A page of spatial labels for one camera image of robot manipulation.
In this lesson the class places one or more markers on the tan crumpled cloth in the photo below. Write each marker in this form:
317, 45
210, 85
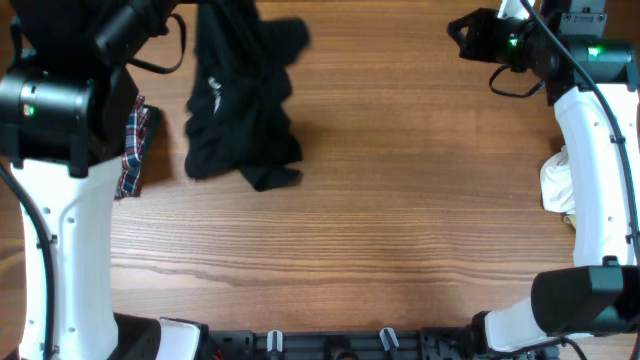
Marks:
570, 219

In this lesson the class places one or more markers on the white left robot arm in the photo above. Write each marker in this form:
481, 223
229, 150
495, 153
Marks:
66, 98

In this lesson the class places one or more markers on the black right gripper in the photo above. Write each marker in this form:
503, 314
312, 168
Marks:
473, 47

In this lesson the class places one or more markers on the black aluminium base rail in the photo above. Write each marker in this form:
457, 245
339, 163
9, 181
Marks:
384, 344

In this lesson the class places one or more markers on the white crumpled cloth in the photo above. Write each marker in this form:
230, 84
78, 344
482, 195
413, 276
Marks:
556, 184

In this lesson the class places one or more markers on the plaid folded shirt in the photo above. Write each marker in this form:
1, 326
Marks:
137, 129

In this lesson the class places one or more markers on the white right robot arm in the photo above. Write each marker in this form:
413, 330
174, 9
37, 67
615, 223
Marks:
592, 84

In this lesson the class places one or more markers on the black t-shirt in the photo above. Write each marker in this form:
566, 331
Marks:
237, 119

